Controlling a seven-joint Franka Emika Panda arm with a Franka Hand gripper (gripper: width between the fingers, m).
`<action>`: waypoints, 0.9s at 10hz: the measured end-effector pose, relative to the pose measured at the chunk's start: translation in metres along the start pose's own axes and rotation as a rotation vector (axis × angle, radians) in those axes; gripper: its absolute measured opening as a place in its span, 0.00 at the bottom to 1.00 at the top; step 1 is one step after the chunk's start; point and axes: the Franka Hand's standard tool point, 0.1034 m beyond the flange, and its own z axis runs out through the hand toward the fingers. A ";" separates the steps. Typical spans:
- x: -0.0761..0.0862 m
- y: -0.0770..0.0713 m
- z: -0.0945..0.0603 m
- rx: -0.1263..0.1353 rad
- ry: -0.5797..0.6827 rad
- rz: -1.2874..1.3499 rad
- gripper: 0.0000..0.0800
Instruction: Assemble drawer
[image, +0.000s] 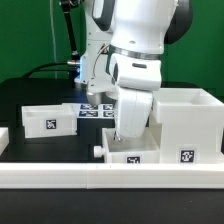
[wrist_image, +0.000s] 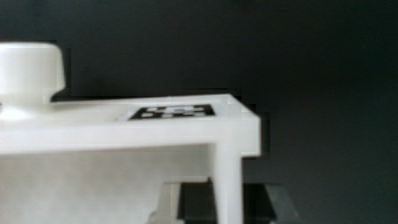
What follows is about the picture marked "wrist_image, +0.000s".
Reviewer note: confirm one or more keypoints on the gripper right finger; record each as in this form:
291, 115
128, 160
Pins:
268, 207

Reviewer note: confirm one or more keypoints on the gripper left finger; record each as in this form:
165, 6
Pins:
185, 204

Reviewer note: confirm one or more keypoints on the white front drawer box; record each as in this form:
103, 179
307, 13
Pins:
97, 155

